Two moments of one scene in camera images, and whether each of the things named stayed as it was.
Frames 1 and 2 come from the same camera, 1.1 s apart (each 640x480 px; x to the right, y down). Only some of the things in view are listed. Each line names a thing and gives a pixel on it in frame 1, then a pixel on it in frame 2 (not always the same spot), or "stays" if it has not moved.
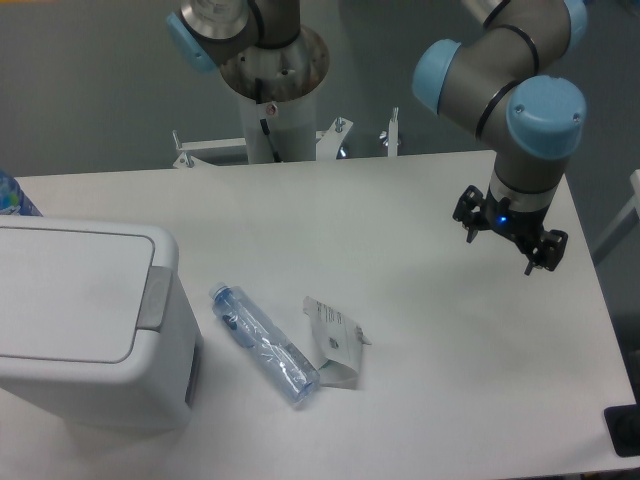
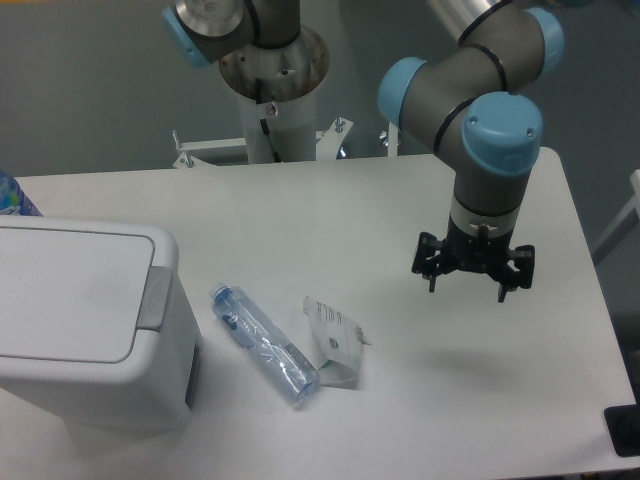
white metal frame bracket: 326,151 stays
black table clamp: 623,427 stays
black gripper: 478,213 to 476,253
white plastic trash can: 98,333 stays
